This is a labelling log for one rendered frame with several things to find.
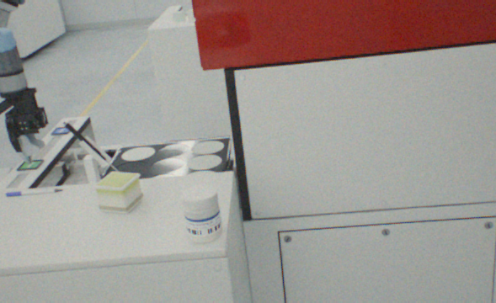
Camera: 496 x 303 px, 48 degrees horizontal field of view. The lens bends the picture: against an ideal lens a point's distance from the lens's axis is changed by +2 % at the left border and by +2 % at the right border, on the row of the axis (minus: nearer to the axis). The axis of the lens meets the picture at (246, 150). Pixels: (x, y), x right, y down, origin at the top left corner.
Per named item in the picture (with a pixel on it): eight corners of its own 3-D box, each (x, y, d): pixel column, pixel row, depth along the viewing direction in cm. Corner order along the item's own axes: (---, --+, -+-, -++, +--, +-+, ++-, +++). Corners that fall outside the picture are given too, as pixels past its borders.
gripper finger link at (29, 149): (42, 167, 151) (34, 135, 147) (21, 168, 152) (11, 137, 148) (46, 162, 154) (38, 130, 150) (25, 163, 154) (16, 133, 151)
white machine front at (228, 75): (254, 114, 217) (243, 10, 201) (251, 220, 142) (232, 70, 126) (247, 114, 217) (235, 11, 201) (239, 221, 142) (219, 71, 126)
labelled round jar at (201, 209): (224, 223, 114) (218, 182, 110) (221, 242, 107) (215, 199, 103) (189, 225, 114) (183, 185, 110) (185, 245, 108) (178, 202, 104)
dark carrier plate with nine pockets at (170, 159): (229, 139, 175) (229, 137, 175) (222, 189, 143) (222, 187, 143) (123, 148, 177) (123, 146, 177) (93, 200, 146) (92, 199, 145)
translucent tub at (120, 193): (145, 199, 127) (140, 172, 125) (127, 215, 121) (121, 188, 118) (117, 196, 130) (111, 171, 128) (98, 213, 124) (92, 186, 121)
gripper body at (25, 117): (39, 135, 147) (26, 92, 142) (7, 139, 147) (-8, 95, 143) (50, 125, 154) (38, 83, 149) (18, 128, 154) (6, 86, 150)
